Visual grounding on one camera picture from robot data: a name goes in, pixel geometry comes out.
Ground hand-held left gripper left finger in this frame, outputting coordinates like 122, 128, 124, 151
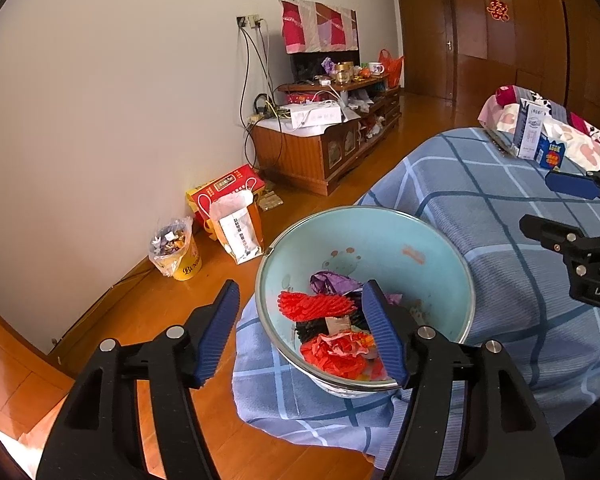
36, 280, 241, 480

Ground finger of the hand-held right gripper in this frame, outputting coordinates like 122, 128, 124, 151
519, 214, 600, 261
545, 162, 600, 202

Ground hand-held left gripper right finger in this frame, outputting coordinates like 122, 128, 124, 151
361, 279, 566, 480

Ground red plastic wrapper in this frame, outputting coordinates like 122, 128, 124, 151
300, 330, 388, 381

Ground black foam net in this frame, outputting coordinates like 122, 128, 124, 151
295, 317, 331, 348

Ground purple plastic wrapper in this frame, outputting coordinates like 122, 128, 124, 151
310, 271, 403, 306

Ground red foam net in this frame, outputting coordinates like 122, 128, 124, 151
278, 291, 358, 322

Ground light blue enamel basin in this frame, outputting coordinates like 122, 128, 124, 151
255, 206, 476, 398

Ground heart print quilt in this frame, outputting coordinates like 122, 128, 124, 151
477, 95, 600, 171

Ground patterned pillow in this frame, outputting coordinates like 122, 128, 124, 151
495, 85, 600, 148

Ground white milk carton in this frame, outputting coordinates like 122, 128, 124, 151
511, 100, 548, 160

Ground blue checked tablecloth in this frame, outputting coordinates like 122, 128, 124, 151
231, 127, 600, 476

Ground dark snack packet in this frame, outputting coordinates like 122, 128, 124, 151
487, 130, 514, 157

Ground yellow bucket with plastic liner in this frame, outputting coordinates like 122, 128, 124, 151
149, 216, 202, 282

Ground white paper bag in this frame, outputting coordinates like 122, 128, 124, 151
217, 200, 265, 266

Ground white face mask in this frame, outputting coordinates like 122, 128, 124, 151
195, 177, 258, 227

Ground brown wooden wardrobe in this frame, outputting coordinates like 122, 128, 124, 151
377, 0, 600, 131

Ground red yellow cardboard box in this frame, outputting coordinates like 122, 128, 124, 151
186, 165, 266, 236

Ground wooden television cabinet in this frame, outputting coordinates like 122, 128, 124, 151
250, 74, 402, 197

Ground brown wooden door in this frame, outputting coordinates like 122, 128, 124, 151
396, 0, 456, 101

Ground red plastic bag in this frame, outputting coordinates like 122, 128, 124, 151
378, 49, 405, 90

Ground white flat box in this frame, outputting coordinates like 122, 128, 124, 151
290, 102, 342, 131

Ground black television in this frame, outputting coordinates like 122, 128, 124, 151
290, 51, 361, 83

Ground red pink cover cloth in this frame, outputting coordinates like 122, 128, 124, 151
279, 0, 360, 55

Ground black hanging cables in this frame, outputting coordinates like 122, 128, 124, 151
237, 25, 286, 171

